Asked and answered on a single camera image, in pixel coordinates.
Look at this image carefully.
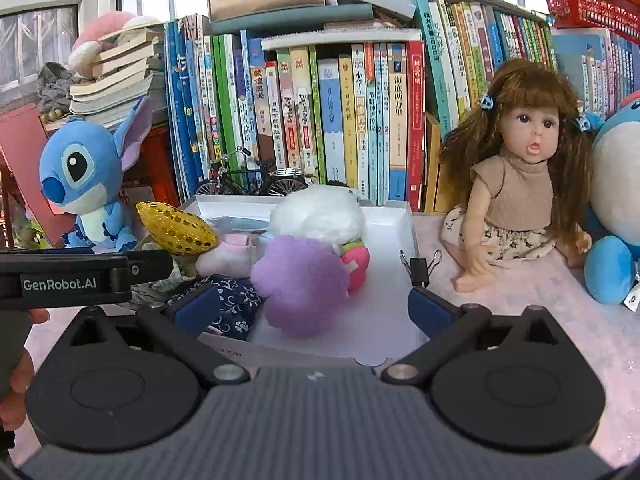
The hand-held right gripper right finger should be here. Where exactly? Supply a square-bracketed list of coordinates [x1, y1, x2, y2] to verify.
[382, 285, 576, 386]

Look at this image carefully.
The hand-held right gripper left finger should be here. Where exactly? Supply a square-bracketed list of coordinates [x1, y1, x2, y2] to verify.
[65, 282, 251, 387]

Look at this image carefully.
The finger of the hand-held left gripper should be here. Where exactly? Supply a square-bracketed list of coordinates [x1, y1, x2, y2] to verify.
[125, 248, 175, 291]

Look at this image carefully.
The navy floral drawstring bag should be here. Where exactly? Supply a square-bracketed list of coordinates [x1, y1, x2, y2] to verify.
[169, 274, 264, 342]

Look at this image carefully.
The gold sequin soft toy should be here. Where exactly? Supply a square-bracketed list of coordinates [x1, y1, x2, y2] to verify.
[136, 201, 220, 257]

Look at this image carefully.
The pink white sock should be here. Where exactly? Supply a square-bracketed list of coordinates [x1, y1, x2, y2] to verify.
[195, 233, 261, 279]

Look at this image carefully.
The white cardboard box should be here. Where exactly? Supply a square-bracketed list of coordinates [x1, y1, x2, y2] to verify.
[180, 194, 427, 367]

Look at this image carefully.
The pink green strawberry plush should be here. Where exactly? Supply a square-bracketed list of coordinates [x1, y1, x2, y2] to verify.
[340, 241, 371, 294]

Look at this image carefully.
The purple pompom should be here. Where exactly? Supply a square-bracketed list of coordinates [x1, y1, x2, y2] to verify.
[250, 235, 352, 339]

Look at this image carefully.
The white fluffy plush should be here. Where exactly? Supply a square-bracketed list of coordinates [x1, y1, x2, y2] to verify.
[269, 185, 367, 244]

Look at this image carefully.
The person's left hand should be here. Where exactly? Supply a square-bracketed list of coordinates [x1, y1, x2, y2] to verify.
[0, 307, 51, 432]

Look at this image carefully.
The black binder clip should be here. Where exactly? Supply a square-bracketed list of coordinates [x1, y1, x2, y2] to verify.
[399, 249, 444, 289]

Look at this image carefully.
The red storage box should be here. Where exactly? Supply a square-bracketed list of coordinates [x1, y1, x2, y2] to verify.
[122, 125, 182, 207]

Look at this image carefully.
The pink snowflake tablecloth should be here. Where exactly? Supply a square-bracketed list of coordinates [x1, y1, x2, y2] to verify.
[0, 212, 640, 471]

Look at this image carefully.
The blue alien plush toy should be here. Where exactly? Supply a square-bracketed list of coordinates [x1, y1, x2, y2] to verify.
[39, 94, 154, 254]

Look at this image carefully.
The wooden box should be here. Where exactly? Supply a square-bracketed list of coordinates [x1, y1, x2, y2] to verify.
[424, 110, 454, 214]

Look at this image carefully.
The black model bicycle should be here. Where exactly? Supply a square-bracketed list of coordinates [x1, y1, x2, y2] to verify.
[195, 146, 314, 197]

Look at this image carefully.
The long-haired baby doll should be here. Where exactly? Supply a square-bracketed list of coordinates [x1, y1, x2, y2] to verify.
[439, 57, 597, 293]

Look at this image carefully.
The stack of old books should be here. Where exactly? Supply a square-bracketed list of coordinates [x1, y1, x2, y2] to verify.
[67, 27, 167, 129]

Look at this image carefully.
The grey knitted cloth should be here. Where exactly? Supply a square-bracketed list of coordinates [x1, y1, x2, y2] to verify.
[36, 61, 77, 122]

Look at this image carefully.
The row of books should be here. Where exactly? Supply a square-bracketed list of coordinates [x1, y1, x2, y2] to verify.
[165, 0, 640, 213]

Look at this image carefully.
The round blue plush toy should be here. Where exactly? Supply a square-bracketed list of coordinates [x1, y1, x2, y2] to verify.
[581, 91, 640, 307]

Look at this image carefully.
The pink white plush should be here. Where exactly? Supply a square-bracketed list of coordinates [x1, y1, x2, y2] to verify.
[67, 11, 162, 79]

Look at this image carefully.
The tan flat box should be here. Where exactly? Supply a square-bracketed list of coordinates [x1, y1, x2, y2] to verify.
[207, 0, 339, 24]

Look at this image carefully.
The grey flat box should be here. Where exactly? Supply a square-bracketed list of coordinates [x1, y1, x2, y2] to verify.
[334, 0, 417, 24]

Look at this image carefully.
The red plastic basket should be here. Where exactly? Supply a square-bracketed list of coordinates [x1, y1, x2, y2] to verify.
[539, 0, 640, 44]

